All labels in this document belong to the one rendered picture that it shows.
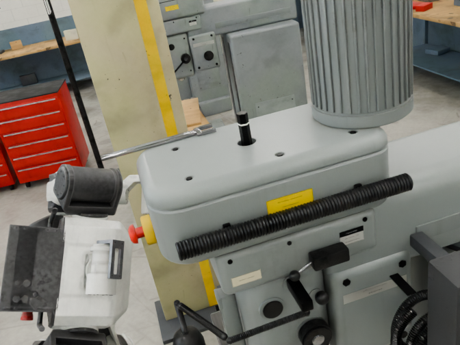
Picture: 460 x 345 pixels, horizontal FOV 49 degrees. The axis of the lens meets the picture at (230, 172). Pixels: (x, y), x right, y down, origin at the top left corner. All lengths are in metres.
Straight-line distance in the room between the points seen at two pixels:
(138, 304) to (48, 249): 2.46
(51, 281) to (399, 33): 0.92
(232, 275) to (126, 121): 1.86
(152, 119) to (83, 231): 1.54
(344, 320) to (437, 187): 0.35
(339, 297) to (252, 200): 0.33
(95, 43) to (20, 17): 7.41
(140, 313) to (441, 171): 2.79
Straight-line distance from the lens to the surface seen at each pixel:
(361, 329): 1.20
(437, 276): 0.90
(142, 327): 3.51
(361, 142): 0.94
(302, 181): 0.91
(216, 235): 0.87
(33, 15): 9.99
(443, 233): 1.18
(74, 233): 1.28
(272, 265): 0.99
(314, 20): 0.95
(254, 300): 1.07
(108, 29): 2.63
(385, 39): 0.94
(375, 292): 1.15
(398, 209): 1.07
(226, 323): 1.18
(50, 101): 5.55
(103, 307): 1.28
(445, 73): 6.50
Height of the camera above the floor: 2.28
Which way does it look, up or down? 27 degrees down
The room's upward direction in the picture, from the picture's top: 11 degrees counter-clockwise
